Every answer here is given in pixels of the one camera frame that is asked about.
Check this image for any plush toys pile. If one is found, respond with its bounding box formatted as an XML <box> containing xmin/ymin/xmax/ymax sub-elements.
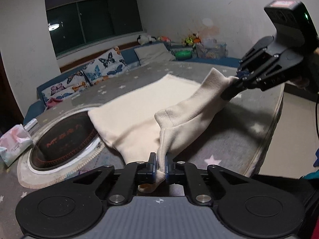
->
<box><xmin>183</xmin><ymin>33</ymin><xmax>202</xmax><ymax>47</ymax></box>

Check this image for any round black induction cooker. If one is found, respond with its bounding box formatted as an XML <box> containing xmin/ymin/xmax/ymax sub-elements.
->
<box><xmin>29</xmin><ymin>111</ymin><xmax>100</xmax><ymax>174</ymax></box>

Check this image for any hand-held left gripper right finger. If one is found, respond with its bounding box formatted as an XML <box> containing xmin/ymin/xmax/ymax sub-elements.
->
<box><xmin>163</xmin><ymin>154</ymin><xmax>252</xmax><ymax>206</ymax></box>

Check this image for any blue sofa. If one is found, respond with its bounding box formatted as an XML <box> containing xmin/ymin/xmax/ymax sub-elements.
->
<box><xmin>24</xmin><ymin>41</ymin><xmax>242</xmax><ymax>125</ymax></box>

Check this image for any grey star tablecloth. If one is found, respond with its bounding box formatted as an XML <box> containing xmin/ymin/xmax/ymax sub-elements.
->
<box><xmin>0</xmin><ymin>60</ymin><xmax>286</xmax><ymax>239</ymax></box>

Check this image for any pastel tissue pack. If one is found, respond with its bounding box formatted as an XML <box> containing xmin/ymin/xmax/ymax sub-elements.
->
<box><xmin>0</xmin><ymin>124</ymin><xmax>34</xmax><ymax>167</ymax></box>

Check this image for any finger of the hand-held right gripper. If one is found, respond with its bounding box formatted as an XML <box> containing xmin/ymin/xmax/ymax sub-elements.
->
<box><xmin>236</xmin><ymin>52</ymin><xmax>282</xmax><ymax>89</ymax></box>
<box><xmin>237</xmin><ymin>36</ymin><xmax>275</xmax><ymax>74</ymax></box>

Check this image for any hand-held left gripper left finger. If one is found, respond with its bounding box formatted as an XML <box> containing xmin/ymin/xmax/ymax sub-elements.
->
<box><xmin>71</xmin><ymin>152</ymin><xmax>158</xmax><ymax>206</ymax></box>

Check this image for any clear plastic storage bin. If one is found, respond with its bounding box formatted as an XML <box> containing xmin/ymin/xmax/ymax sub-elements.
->
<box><xmin>196</xmin><ymin>38</ymin><xmax>228</xmax><ymax>59</ymax></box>

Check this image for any cream fleece garment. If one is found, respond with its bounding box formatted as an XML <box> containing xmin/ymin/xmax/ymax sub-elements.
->
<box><xmin>88</xmin><ymin>67</ymin><xmax>243</xmax><ymax>194</ymax></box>

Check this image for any pink cloth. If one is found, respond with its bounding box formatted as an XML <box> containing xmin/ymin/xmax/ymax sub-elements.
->
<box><xmin>46</xmin><ymin>98</ymin><xmax>63</xmax><ymax>109</ymax></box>

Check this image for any panda stuffed toy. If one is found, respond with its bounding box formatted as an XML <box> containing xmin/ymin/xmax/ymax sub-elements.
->
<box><xmin>137</xmin><ymin>34</ymin><xmax>157</xmax><ymax>46</ymax></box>

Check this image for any green plastic toy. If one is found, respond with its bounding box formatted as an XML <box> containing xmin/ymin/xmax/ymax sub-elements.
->
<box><xmin>175</xmin><ymin>50</ymin><xmax>193</xmax><ymax>60</ymax></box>

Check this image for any grey pillow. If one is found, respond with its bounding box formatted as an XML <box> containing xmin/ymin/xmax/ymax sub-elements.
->
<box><xmin>135</xmin><ymin>43</ymin><xmax>175</xmax><ymax>66</ymax></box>

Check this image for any dark window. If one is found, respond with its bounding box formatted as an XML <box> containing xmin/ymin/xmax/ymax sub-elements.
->
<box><xmin>45</xmin><ymin>0</ymin><xmax>144</xmax><ymax>58</ymax></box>

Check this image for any butterfly print cushion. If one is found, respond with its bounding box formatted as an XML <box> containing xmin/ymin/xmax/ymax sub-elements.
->
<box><xmin>41</xmin><ymin>71</ymin><xmax>91</xmax><ymax>105</ymax></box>
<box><xmin>83</xmin><ymin>46</ymin><xmax>128</xmax><ymax>83</ymax></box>

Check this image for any person's right hand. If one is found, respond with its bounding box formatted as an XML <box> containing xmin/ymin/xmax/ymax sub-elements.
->
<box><xmin>291</xmin><ymin>76</ymin><xmax>311</xmax><ymax>89</ymax></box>

